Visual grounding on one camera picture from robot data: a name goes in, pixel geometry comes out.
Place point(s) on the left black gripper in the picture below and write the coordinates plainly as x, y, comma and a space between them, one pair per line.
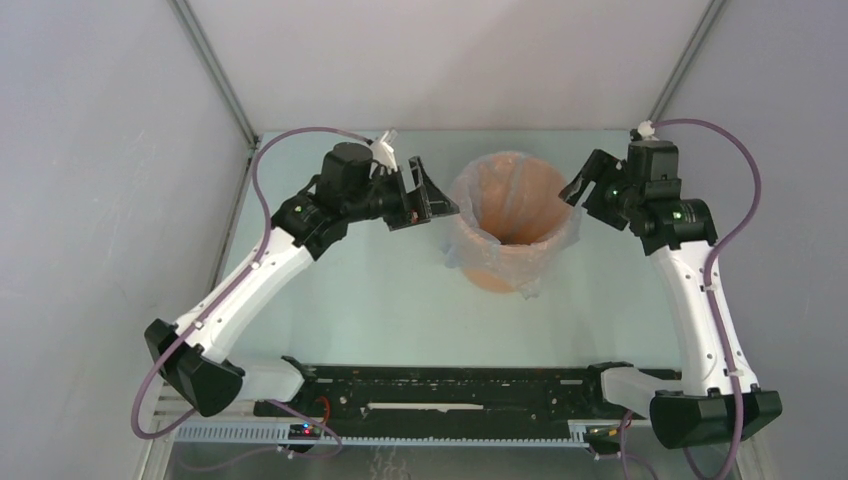
416, 213

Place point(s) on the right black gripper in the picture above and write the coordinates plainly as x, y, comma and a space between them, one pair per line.
600, 167

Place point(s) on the orange trash bin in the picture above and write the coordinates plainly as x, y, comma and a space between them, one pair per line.
510, 218

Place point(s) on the blue plastic trash bag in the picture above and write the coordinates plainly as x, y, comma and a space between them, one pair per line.
513, 218

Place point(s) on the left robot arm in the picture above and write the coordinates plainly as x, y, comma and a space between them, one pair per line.
192, 353

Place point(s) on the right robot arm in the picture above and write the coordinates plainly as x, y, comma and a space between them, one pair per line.
717, 385

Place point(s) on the right circuit board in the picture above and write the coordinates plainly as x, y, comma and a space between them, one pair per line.
602, 433

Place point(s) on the circuit board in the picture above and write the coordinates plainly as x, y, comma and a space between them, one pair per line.
602, 433
304, 431

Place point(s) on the left circuit board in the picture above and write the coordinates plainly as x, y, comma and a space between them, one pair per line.
304, 431

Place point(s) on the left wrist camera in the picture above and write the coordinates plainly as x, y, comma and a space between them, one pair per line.
383, 151

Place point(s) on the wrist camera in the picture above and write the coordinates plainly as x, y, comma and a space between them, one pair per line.
644, 131
383, 151

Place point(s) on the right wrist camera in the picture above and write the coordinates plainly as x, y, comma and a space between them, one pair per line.
644, 131

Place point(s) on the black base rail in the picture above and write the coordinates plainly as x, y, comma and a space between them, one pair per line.
474, 401

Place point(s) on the right aluminium frame post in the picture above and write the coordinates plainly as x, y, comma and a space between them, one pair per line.
709, 18

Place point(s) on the aluminium frame post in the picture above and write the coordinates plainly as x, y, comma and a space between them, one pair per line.
205, 52
709, 18

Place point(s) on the white slotted cable duct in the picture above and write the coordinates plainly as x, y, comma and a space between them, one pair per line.
281, 433

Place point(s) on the left aluminium frame post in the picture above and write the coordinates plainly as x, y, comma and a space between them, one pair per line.
205, 52

